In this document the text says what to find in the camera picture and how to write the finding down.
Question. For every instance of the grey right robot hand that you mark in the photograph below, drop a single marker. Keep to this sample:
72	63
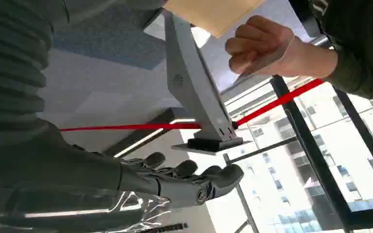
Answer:
77	173

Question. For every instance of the wooden card box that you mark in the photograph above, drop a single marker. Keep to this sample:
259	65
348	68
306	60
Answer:
212	14

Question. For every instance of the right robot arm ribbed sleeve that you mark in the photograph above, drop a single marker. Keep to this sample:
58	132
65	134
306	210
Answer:
11	64

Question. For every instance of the person's hand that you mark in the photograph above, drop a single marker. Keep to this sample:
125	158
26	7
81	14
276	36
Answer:
260	45

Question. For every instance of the black window frame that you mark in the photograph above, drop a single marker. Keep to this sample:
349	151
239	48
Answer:
312	151

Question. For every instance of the clear plastic wrap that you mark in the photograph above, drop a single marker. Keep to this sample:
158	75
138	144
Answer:
141	212

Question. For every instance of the red barrier belt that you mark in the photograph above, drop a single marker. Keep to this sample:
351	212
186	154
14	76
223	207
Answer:
279	101

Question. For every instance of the grey stand with black base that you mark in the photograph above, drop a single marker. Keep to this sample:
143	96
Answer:
194	86

